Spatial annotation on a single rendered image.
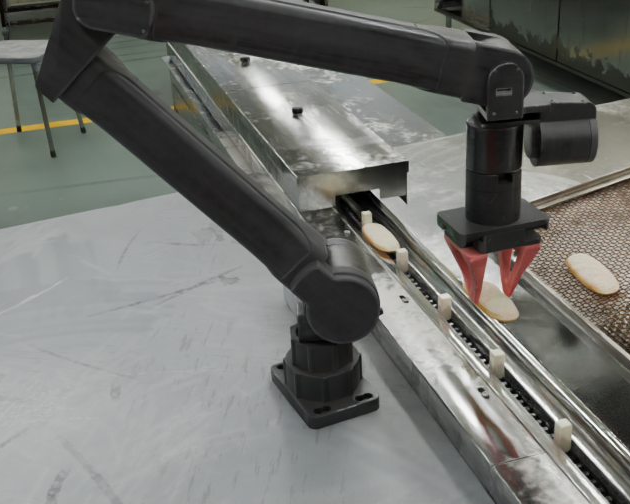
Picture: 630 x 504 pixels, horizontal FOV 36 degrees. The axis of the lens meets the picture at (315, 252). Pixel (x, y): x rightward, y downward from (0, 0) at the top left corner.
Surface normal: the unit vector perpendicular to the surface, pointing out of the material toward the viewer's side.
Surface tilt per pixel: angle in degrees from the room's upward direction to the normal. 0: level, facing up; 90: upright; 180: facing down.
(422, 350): 0
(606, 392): 0
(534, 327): 0
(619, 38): 90
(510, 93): 90
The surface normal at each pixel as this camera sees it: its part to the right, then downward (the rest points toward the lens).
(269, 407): -0.05, -0.90
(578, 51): -0.95, 0.17
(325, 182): 0.29, 0.40
